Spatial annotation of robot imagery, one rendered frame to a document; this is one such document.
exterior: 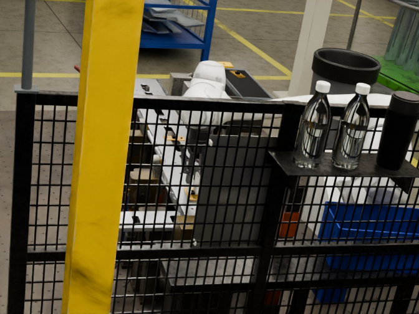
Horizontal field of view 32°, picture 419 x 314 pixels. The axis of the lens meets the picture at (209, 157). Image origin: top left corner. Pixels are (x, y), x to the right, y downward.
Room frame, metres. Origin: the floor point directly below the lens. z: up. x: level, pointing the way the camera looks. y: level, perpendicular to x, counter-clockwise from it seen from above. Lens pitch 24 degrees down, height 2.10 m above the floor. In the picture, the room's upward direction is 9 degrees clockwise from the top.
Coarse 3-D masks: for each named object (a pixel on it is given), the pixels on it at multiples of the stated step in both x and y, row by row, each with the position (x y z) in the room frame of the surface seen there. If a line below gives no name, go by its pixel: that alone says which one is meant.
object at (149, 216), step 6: (120, 216) 1.95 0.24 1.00; (126, 216) 1.96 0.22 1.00; (138, 216) 1.97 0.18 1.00; (150, 216) 1.98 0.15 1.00; (162, 216) 1.99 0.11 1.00; (168, 216) 2.00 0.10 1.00; (120, 222) 1.91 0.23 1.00; (126, 222) 1.92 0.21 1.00; (132, 222) 1.92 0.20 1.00; (150, 222) 1.94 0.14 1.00; (156, 222) 1.95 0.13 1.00; (120, 228) 1.88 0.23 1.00; (126, 228) 1.89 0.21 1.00; (138, 228) 1.90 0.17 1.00; (150, 228) 1.91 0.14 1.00; (156, 228) 1.92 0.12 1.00; (162, 228) 1.92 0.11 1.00; (168, 228) 1.93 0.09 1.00
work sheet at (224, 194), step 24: (240, 144) 1.62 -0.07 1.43; (264, 144) 1.64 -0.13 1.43; (216, 168) 1.61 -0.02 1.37; (240, 168) 1.63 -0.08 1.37; (264, 168) 1.65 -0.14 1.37; (216, 192) 1.61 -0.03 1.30; (240, 192) 1.63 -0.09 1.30; (264, 192) 1.65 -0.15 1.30; (216, 216) 1.61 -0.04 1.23; (240, 216) 1.63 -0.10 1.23
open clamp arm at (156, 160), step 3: (153, 156) 2.17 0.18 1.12; (156, 156) 2.17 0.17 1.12; (153, 159) 2.16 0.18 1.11; (156, 159) 2.16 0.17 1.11; (159, 159) 2.16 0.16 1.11; (153, 162) 2.16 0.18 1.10; (156, 162) 2.16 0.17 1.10; (159, 162) 2.16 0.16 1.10; (153, 168) 2.16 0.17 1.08; (156, 168) 2.16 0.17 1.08; (159, 168) 2.16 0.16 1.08; (153, 171) 2.17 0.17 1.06; (156, 171) 2.16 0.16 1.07; (159, 171) 2.16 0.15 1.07; (153, 174) 2.18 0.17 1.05; (156, 174) 2.16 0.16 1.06; (159, 174) 2.16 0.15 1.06; (156, 177) 2.16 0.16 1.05; (159, 177) 2.16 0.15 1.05; (162, 189) 2.17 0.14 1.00; (162, 192) 2.17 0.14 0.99
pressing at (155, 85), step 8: (136, 80) 3.23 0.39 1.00; (144, 80) 3.25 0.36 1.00; (152, 80) 3.27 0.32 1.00; (136, 88) 3.12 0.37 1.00; (152, 88) 3.16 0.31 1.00; (160, 88) 3.17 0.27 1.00; (144, 112) 2.85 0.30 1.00; (152, 112) 2.86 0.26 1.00; (176, 112) 2.90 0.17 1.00; (152, 120) 2.77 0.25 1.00; (176, 120) 2.81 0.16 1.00; (152, 128) 2.69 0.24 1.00; (160, 128) 2.70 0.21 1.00; (184, 128) 2.74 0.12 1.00; (152, 136) 2.61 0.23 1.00; (160, 136) 2.62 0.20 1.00; (184, 136) 2.65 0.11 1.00; (160, 152) 2.48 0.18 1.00; (168, 152) 2.48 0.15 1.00; (176, 152) 2.49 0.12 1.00; (168, 160) 2.41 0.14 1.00; (176, 160) 2.42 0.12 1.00; (160, 168) 2.34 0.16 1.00; (168, 168) 2.34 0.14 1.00; (176, 168) 2.35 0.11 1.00; (168, 176) 2.28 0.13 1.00; (176, 176) 2.29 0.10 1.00; (184, 176) 2.30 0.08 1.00; (176, 192) 2.17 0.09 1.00; (184, 192) 2.18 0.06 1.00; (176, 200) 2.12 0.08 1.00; (184, 200) 2.12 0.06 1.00; (184, 208) 2.07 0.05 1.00
